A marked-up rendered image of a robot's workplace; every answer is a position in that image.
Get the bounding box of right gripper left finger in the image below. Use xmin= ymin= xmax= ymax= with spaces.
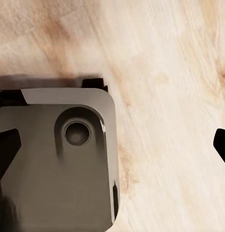
xmin=0 ymin=128 xmax=21 ymax=181

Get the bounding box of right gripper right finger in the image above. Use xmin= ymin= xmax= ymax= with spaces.
xmin=213 ymin=128 xmax=225 ymax=162

